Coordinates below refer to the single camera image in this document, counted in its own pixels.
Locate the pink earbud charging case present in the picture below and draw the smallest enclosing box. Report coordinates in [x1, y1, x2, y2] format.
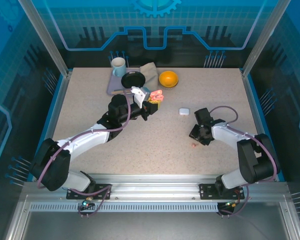
[149, 89, 165, 101]

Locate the lavender tray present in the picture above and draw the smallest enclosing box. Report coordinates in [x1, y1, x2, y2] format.
[105, 67, 158, 99]

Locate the beige folded cloth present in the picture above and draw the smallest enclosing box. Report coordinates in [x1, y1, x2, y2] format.
[139, 61, 160, 92]

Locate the black plate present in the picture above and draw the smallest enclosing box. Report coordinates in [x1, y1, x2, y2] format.
[121, 70, 147, 90]

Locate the orange bowl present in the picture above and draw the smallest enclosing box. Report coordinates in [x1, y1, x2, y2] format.
[158, 70, 179, 88]

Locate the light blue mug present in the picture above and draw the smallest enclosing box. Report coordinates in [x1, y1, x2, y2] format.
[111, 56, 128, 78]

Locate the grey metal front panel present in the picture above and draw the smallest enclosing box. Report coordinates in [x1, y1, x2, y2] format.
[4, 193, 300, 240]

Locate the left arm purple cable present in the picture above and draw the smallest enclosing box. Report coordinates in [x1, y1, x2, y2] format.
[36, 89, 131, 219]

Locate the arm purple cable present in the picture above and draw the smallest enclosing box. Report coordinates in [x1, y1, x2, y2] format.
[36, 89, 131, 219]
[210, 105, 277, 219]

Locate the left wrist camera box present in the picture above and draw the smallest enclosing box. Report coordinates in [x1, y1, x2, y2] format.
[130, 86, 151, 109]

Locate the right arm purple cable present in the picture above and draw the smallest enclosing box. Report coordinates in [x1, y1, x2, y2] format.
[210, 105, 277, 219]

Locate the aluminium front rail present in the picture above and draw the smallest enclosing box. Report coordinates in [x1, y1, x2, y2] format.
[22, 173, 290, 202]

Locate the cable connector with LED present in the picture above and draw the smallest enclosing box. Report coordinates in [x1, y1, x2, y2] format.
[80, 197, 95, 211]
[222, 199, 241, 212]

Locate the aluminium frame post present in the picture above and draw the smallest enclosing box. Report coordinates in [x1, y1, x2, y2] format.
[17, 0, 73, 78]
[241, 0, 292, 77]

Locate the slotted metal cable duct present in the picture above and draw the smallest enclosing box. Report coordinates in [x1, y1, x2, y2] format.
[28, 202, 222, 213]

